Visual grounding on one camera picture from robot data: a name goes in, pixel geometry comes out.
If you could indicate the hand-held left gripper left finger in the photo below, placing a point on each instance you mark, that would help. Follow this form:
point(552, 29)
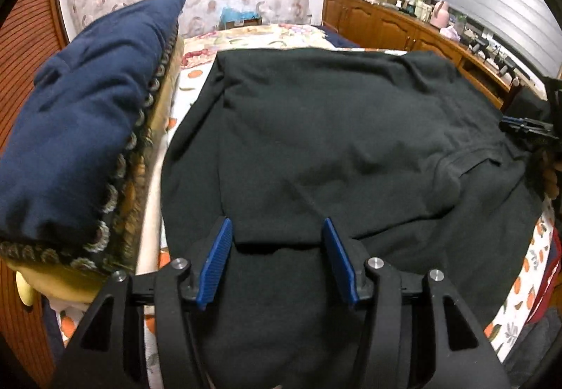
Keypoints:
point(215, 264)

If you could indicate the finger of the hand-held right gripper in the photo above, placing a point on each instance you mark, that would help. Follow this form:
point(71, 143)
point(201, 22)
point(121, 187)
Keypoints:
point(524, 127)

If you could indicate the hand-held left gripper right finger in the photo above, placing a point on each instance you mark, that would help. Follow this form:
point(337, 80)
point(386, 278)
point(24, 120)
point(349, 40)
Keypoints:
point(340, 266)

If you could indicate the black printed t-shirt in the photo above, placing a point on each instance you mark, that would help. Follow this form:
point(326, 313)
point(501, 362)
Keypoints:
point(329, 130)

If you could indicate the person's right hand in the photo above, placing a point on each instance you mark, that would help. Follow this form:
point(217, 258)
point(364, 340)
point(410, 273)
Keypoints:
point(552, 171)

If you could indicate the small black tripod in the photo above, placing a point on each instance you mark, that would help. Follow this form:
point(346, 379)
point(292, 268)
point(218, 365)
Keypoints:
point(481, 45)

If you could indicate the pink tissue pack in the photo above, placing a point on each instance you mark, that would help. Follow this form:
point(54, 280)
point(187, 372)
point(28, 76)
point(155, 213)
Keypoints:
point(448, 33)

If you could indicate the pink bottle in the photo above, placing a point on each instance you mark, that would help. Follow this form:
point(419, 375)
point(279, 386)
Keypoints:
point(439, 14)

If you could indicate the orange-print bedsheet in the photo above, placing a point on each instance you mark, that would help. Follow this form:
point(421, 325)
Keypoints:
point(527, 283)

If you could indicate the red cloth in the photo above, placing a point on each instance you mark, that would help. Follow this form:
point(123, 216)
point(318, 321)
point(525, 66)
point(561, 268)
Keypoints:
point(544, 283)

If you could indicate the row of toiletry bottles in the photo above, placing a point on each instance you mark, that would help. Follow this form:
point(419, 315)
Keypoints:
point(417, 8)

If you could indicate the wooden sideboard cabinet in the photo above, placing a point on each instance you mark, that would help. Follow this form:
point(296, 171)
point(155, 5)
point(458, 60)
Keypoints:
point(377, 20)

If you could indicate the yellow plush toy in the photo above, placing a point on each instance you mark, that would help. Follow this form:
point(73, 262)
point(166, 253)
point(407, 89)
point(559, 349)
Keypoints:
point(26, 288)

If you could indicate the navy blue cushion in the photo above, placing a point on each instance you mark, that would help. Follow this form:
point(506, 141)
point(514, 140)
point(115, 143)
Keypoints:
point(88, 108)

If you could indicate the floral blanket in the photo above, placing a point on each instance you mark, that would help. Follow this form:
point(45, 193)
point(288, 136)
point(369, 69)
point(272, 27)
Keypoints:
point(246, 38)

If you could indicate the small cardboard box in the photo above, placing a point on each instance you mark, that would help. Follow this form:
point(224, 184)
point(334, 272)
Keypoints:
point(241, 23)

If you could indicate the light blue cloth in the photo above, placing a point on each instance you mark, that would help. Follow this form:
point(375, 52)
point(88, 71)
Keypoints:
point(237, 15)

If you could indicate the wooden louvred wardrobe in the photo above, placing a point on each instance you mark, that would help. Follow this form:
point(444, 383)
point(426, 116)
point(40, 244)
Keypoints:
point(26, 42)

